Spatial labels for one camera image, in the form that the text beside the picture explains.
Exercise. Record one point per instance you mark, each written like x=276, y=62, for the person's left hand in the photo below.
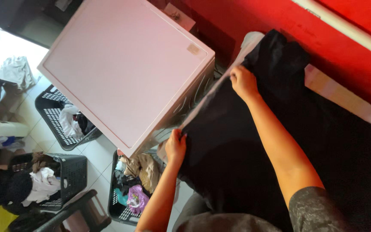
x=175, y=149

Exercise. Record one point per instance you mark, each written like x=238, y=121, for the person's right hand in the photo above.
x=245, y=84

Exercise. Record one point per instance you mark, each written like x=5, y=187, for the person's left fingers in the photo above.
x=179, y=133

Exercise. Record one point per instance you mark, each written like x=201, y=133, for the person's right fingers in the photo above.
x=234, y=75

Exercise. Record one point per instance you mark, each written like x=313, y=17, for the large black garment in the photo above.
x=237, y=161

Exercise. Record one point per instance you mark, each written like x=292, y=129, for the beige garment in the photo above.
x=145, y=169

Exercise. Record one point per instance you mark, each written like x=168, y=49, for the dark grey garment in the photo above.
x=124, y=182

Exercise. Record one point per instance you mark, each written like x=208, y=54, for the purple garment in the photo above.
x=137, y=199

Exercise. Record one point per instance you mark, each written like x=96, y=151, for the teal garment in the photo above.
x=120, y=196

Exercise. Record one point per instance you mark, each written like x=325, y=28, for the white washing machine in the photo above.
x=121, y=64

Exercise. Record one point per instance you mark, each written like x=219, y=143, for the dark small garment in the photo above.
x=85, y=124

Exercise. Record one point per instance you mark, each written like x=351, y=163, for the black perforated laundry basket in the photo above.
x=74, y=175
x=116, y=209
x=52, y=119

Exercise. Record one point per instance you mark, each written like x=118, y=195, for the white crumpled garment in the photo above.
x=69, y=124

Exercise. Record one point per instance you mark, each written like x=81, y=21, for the black plastic stool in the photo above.
x=76, y=212

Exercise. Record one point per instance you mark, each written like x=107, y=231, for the brown garment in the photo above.
x=40, y=161

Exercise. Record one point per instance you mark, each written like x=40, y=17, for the pale pink garment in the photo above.
x=42, y=187

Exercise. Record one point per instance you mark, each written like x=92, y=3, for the person's grey shirt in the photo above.
x=314, y=212

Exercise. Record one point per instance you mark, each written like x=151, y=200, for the beige crumpled cloth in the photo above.
x=16, y=72

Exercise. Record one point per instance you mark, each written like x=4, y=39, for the white detergent bottle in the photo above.
x=5, y=129

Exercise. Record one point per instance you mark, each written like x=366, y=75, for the black bundled garment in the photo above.
x=11, y=188

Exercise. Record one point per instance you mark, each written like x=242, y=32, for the beige wall socket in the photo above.
x=179, y=16

